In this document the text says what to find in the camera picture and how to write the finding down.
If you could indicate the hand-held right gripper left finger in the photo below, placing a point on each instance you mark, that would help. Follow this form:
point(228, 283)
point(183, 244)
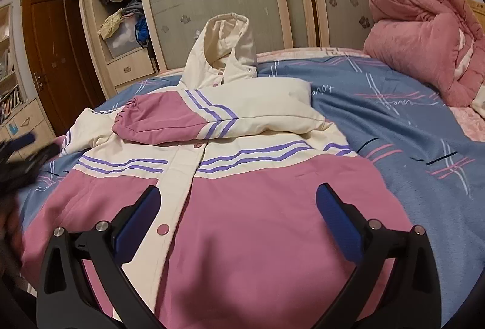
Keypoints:
point(133, 230)

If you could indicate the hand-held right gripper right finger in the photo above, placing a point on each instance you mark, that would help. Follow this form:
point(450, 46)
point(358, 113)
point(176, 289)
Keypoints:
point(337, 223)

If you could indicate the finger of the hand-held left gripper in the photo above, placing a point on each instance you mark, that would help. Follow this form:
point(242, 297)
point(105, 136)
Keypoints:
point(24, 141)

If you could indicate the pink and cream hooded jacket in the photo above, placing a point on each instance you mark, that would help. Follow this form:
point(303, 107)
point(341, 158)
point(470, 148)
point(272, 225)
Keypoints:
point(246, 230)

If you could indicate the cream bookshelf cabinet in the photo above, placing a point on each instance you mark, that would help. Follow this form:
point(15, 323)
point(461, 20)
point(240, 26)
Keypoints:
point(22, 120)

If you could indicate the row of books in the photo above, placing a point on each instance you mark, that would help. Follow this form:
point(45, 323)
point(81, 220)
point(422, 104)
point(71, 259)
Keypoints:
point(9, 103)

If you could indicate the brown wooden door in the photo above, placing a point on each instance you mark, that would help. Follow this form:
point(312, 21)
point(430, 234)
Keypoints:
point(64, 60)

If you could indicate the blue plaid bed sheet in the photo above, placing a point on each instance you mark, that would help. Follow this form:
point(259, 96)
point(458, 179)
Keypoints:
point(379, 124)

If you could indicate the clear plastic storage box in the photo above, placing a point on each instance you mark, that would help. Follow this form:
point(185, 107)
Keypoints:
point(121, 45)

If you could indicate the pale yellow cloth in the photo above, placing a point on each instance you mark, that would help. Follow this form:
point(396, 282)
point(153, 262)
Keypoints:
point(110, 24)

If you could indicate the blue cloth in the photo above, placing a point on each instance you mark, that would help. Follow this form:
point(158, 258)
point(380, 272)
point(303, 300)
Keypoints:
point(141, 31)

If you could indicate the pink quilt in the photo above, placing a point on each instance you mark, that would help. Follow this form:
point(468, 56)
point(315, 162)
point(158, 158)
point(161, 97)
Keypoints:
point(413, 30)

